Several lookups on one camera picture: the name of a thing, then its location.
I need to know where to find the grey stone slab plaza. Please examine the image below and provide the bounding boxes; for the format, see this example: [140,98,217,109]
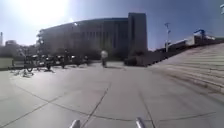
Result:
[0,61,224,128]

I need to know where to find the dark low wall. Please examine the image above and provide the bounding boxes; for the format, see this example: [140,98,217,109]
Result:
[123,46,201,67]

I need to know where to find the person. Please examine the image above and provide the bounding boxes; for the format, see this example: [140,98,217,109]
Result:
[100,49,110,69]

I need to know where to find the wide grey stone stairs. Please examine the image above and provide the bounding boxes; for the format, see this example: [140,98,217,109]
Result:
[146,43,224,96]

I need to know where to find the row of parked bicycles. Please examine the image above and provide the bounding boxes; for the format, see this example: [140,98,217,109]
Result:
[9,54,91,78]

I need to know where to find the robot's own part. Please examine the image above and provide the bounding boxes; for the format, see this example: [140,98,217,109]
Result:
[135,117,147,128]
[68,119,82,128]

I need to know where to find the large dark curved building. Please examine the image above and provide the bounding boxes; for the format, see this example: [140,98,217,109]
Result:
[36,12,149,63]

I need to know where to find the low pale building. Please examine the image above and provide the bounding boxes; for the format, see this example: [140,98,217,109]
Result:
[154,29,224,53]

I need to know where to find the lamp pole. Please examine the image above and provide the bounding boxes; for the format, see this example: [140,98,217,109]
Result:
[163,22,172,53]

